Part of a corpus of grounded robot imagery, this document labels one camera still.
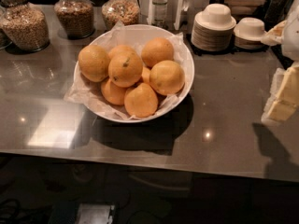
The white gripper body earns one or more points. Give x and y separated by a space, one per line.
291 37

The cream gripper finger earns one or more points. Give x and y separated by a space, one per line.
274 35
284 96

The small middle orange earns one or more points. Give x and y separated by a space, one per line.
145 76

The small stack paper bowls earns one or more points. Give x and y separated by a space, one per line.
248 33

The large stack paper plates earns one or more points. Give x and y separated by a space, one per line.
213 28

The clear glass bottle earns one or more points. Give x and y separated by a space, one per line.
159 12

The right glass cereal jar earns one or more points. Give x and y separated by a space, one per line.
126 11

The glass cereal jar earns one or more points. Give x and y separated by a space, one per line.
76 17
24 25
126 11

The middle glass cereal jar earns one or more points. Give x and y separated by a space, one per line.
76 17

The grey box under table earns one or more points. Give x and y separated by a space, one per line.
95 214

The left glass cereal jar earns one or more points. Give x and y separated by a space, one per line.
24 25

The far left glass jar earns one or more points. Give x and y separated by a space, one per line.
4 40

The white stand frame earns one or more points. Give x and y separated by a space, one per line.
176 12

